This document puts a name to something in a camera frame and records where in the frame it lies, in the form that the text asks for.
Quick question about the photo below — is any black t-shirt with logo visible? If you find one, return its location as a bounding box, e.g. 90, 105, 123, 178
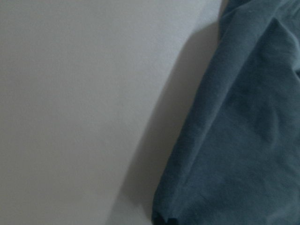
151, 0, 300, 225

